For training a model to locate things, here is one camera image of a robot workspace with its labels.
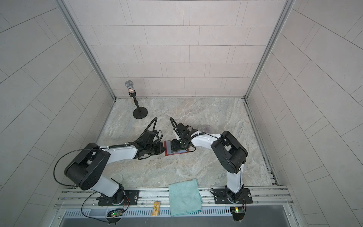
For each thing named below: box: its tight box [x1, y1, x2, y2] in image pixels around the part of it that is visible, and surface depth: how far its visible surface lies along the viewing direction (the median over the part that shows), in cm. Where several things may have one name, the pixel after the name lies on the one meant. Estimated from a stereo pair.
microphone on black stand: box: [125, 79, 149, 120], surface depth 105 cm
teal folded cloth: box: [168, 178, 203, 217], surface depth 72 cm
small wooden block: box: [152, 200, 161, 217], surface depth 69 cm
